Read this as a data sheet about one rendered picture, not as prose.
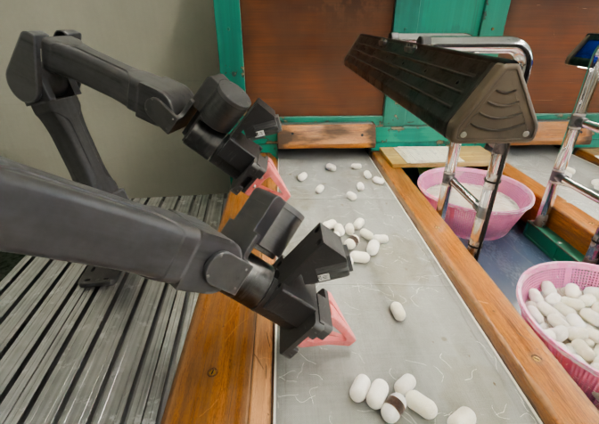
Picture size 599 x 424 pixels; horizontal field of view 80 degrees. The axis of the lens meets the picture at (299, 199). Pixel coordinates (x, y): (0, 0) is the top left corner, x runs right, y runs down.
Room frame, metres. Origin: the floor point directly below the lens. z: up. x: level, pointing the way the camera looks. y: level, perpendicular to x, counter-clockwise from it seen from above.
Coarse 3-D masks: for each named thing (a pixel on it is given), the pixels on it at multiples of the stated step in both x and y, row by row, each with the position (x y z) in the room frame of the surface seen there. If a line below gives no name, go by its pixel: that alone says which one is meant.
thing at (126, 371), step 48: (0, 288) 0.55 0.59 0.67; (48, 288) 0.55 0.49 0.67; (96, 288) 0.56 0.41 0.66; (144, 288) 0.56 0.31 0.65; (0, 336) 0.43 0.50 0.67; (48, 336) 0.43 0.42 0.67; (96, 336) 0.44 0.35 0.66; (144, 336) 0.43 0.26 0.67; (0, 384) 0.34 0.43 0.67; (48, 384) 0.34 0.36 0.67; (96, 384) 0.34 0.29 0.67; (144, 384) 0.34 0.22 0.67
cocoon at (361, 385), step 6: (360, 378) 0.28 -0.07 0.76; (366, 378) 0.28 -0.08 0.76; (354, 384) 0.28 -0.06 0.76; (360, 384) 0.27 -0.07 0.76; (366, 384) 0.28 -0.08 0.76; (354, 390) 0.27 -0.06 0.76; (360, 390) 0.27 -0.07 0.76; (366, 390) 0.27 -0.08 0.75; (354, 396) 0.26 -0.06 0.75; (360, 396) 0.26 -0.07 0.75
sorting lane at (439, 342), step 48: (336, 192) 0.83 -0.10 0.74; (384, 192) 0.83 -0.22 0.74; (336, 288) 0.46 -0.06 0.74; (384, 288) 0.46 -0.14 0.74; (432, 288) 0.46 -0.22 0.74; (384, 336) 0.36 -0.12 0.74; (432, 336) 0.36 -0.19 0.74; (480, 336) 0.36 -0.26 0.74; (288, 384) 0.29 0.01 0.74; (336, 384) 0.29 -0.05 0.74; (432, 384) 0.29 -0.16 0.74; (480, 384) 0.29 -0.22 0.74
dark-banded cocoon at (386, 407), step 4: (400, 396) 0.26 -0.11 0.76; (404, 400) 0.26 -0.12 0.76; (384, 404) 0.25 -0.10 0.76; (388, 404) 0.25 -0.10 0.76; (404, 404) 0.25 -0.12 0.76; (384, 408) 0.25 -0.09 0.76; (388, 408) 0.25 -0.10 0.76; (392, 408) 0.24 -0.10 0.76; (384, 412) 0.24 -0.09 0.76; (388, 412) 0.24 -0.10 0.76; (392, 412) 0.24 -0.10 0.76; (396, 412) 0.24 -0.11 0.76; (384, 416) 0.24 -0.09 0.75; (388, 416) 0.24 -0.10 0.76; (392, 416) 0.24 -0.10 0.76; (396, 416) 0.24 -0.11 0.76; (388, 420) 0.24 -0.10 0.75; (392, 420) 0.24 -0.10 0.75; (396, 420) 0.24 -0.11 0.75
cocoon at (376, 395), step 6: (372, 384) 0.28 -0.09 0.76; (378, 384) 0.27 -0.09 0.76; (384, 384) 0.27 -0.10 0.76; (372, 390) 0.27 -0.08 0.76; (378, 390) 0.27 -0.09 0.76; (384, 390) 0.27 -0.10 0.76; (366, 396) 0.26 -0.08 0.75; (372, 396) 0.26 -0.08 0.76; (378, 396) 0.26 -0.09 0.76; (384, 396) 0.26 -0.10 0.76; (366, 402) 0.26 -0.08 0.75; (372, 402) 0.25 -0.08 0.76; (378, 402) 0.25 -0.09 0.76; (372, 408) 0.25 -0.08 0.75; (378, 408) 0.25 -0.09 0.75
